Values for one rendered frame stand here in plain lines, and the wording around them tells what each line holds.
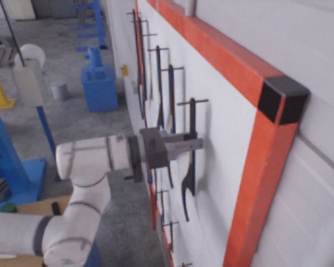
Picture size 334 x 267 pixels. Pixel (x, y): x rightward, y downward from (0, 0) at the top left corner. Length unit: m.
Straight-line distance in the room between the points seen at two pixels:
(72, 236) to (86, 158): 0.17
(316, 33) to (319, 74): 0.05
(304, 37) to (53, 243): 0.58
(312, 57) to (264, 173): 0.19
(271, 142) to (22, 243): 0.54
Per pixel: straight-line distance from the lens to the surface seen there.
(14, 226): 0.68
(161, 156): 0.61
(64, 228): 0.64
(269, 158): 0.44
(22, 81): 3.02
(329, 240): 0.38
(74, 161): 0.63
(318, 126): 0.41
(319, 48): 0.40
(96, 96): 4.95
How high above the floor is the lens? 2.56
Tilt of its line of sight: 36 degrees down
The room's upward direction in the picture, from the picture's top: 1 degrees counter-clockwise
